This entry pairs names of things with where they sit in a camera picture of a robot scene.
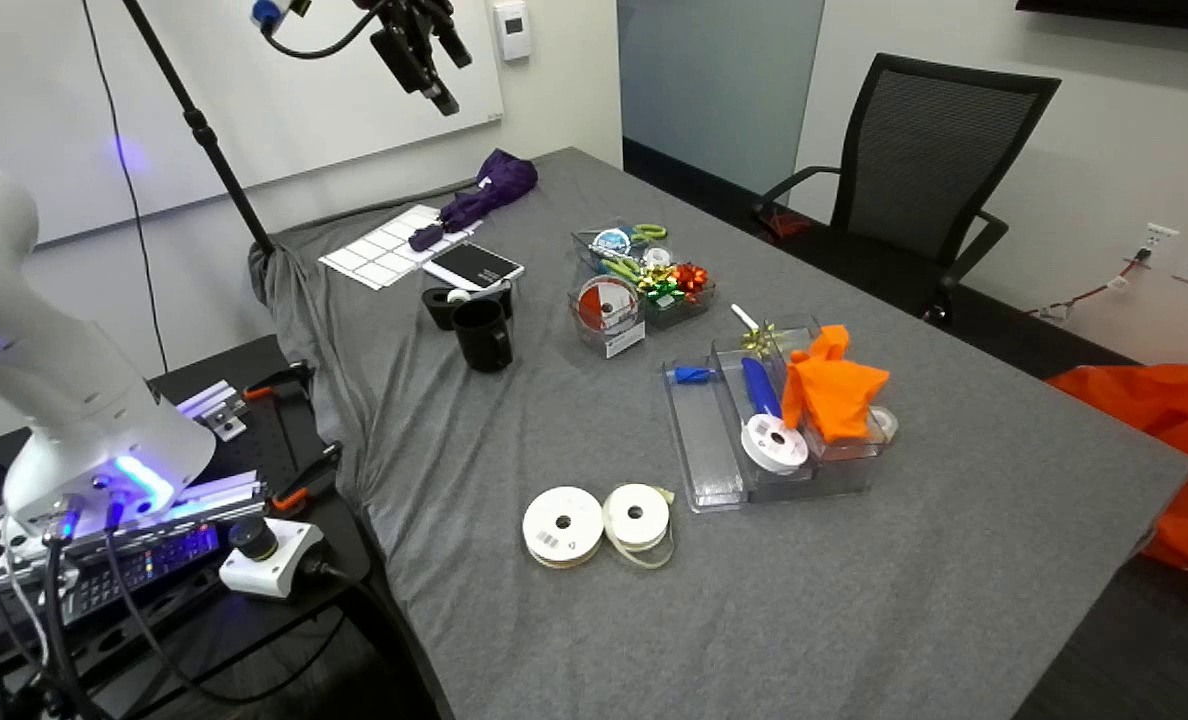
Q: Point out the white wall thermostat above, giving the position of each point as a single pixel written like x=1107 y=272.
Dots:
x=515 y=24

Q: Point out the wall whiteboard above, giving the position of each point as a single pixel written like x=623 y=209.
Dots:
x=34 y=106

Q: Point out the white wall outlet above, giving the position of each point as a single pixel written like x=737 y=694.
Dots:
x=1184 y=255

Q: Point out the clear rectangular case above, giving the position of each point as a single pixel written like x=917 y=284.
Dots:
x=838 y=470

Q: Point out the colourful toy pile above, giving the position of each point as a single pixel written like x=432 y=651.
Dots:
x=681 y=312

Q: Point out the white gift bow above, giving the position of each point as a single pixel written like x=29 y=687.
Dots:
x=656 y=258

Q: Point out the black cup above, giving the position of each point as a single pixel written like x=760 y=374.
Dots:
x=487 y=343

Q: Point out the small blue cap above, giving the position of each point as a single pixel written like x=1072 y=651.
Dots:
x=690 y=374

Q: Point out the black mounted camera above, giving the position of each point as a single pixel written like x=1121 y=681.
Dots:
x=412 y=52

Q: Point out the black white flat box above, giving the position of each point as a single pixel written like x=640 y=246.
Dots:
x=475 y=267

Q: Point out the blue marker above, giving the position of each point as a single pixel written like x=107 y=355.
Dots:
x=758 y=384

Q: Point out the purple folded umbrella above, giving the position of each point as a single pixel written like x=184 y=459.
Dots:
x=495 y=181

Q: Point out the white label sheet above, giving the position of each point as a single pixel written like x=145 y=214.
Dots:
x=377 y=255

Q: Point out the grey tablecloth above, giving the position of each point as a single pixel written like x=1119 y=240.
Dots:
x=887 y=601

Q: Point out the black wall television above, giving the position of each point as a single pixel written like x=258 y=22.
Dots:
x=1124 y=8

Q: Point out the yellow gift bow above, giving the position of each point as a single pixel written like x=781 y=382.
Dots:
x=758 y=343

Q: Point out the white tape roll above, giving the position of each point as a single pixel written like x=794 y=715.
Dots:
x=772 y=444

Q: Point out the orange bag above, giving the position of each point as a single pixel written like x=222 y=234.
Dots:
x=1179 y=425

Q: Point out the clear square case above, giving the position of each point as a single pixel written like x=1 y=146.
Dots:
x=613 y=343

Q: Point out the green gift bow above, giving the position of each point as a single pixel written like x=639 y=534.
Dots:
x=639 y=272

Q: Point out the black tripod pole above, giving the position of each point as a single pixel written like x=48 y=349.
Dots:
x=204 y=133

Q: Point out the white ribbon spool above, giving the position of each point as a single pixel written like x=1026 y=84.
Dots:
x=563 y=525
x=639 y=519

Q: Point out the blue white ribbon roll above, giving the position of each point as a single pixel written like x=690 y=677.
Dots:
x=611 y=240

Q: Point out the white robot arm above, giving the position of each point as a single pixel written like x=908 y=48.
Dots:
x=46 y=363

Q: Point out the black office chair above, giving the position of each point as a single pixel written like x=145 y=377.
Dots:
x=924 y=146

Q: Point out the red gift bow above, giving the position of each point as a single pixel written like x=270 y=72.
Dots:
x=693 y=278

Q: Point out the red plaid ribbon spool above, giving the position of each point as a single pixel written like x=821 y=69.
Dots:
x=595 y=304

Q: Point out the clear narrow ribbed case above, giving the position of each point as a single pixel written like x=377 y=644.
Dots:
x=709 y=452

